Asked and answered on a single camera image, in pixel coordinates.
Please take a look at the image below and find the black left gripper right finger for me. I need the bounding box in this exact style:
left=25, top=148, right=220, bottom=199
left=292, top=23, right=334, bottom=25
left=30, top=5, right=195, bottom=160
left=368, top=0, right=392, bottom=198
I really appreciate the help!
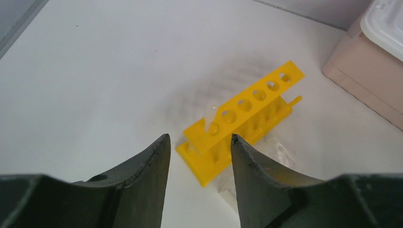
left=230, top=134, right=403, bottom=228

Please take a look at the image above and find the clear well plate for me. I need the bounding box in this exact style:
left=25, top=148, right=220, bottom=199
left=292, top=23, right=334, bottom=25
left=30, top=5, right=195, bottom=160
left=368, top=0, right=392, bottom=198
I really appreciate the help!
left=213, top=137, right=303, bottom=213

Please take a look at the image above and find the white plastic bin lid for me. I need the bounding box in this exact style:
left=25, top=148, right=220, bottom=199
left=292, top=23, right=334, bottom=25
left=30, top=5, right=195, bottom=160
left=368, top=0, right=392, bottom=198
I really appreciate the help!
left=360, top=0, right=403, bottom=61

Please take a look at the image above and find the yellow test tube rack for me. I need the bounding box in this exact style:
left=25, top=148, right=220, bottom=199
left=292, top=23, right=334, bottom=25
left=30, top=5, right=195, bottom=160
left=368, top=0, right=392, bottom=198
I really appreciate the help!
left=175, top=61, right=305, bottom=187

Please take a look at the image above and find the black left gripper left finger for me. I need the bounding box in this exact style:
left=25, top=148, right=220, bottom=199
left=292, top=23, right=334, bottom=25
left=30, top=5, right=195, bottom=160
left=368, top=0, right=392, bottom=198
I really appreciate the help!
left=0, top=134, right=171, bottom=228

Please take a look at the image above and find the pink plastic bin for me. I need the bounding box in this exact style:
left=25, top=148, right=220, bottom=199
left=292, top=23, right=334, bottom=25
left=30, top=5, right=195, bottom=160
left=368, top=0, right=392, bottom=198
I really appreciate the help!
left=322, top=19, right=403, bottom=130

